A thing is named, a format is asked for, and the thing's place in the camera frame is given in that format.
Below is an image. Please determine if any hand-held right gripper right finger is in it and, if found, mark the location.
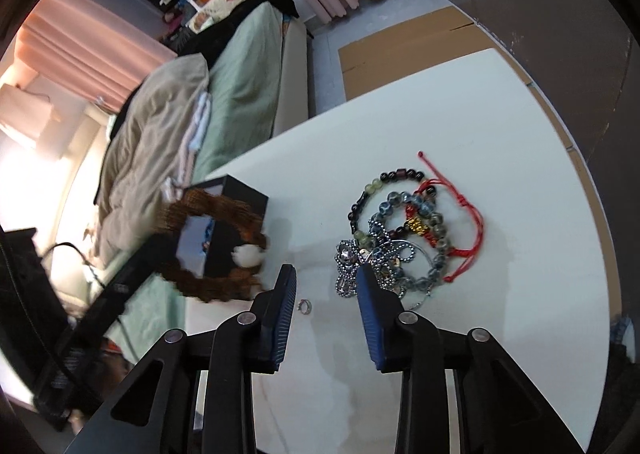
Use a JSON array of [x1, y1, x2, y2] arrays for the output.
[[355, 264, 586, 454]]

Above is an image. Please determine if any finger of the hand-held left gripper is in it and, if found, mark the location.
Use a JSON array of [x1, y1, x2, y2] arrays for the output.
[[32, 231, 183, 430]]

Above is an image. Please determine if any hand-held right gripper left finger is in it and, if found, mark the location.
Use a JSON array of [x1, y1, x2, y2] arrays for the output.
[[65, 264, 298, 454]]

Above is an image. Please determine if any silver ball chain necklace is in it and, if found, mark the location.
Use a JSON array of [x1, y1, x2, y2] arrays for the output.
[[334, 214, 431, 302]]

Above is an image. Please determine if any black jewelry box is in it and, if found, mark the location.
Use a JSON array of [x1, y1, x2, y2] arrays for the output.
[[192, 175, 271, 292]]

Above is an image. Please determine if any red and gold bead bracelet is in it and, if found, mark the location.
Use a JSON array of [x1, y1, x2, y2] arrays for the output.
[[395, 181, 441, 239]]

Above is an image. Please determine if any brown wooden bead bracelet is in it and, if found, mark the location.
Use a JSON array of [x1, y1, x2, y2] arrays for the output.
[[159, 186, 271, 305]]

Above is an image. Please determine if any red cord bracelet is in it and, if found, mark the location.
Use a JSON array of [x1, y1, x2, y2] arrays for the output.
[[417, 150, 487, 283]]

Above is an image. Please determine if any cream hanging cloth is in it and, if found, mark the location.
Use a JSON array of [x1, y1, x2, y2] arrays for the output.
[[0, 84, 63, 159]]

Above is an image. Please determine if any beige blanket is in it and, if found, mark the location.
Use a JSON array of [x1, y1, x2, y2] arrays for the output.
[[92, 54, 211, 269]]

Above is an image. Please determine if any white and pink cloth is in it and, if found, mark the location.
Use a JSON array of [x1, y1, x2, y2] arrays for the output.
[[160, 91, 213, 199]]

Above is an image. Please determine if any bed with green sheet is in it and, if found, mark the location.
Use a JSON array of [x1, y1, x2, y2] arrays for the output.
[[115, 1, 316, 339]]

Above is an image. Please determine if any pink curtain with tight pleats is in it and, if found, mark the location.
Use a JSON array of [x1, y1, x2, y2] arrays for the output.
[[15, 0, 178, 115]]

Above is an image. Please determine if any flat brown cardboard sheet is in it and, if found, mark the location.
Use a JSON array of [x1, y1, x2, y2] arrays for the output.
[[339, 6, 586, 152]]

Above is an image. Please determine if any black clothing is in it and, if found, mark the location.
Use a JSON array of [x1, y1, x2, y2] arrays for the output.
[[172, 0, 300, 64]]

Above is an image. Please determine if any black cable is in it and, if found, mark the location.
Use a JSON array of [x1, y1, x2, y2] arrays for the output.
[[42, 243, 106, 289]]

